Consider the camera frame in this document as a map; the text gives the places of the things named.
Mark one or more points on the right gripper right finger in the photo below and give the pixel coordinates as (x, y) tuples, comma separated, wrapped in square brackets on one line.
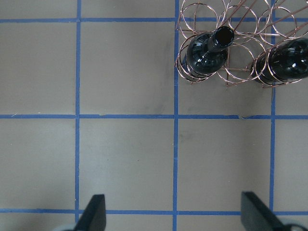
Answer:
[(256, 216)]

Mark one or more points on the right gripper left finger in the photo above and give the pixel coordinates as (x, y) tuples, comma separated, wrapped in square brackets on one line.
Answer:
[(94, 216)]

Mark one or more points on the dark wine bottle middle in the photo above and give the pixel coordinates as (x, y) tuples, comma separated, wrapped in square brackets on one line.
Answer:
[(285, 63)]

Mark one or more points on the dark wine bottle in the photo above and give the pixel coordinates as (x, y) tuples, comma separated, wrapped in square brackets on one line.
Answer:
[(285, 63), (208, 52)]

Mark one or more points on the dark wine bottle front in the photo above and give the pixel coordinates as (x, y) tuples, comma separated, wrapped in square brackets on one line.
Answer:
[(208, 52)]

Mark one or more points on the copper wire bottle basket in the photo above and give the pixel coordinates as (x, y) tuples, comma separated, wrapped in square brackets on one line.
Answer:
[(259, 26)]

